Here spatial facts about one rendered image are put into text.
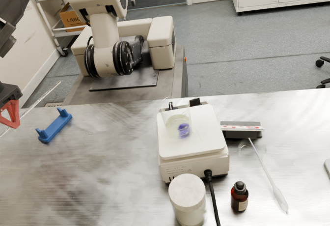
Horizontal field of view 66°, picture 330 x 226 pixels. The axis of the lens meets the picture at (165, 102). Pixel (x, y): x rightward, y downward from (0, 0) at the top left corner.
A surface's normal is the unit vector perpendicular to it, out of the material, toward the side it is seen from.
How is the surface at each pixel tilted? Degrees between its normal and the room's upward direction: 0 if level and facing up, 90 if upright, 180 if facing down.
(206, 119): 0
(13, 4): 80
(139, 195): 0
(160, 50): 90
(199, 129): 0
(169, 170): 90
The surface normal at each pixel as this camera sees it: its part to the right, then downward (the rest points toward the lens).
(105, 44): -0.14, 0.27
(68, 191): -0.16, -0.75
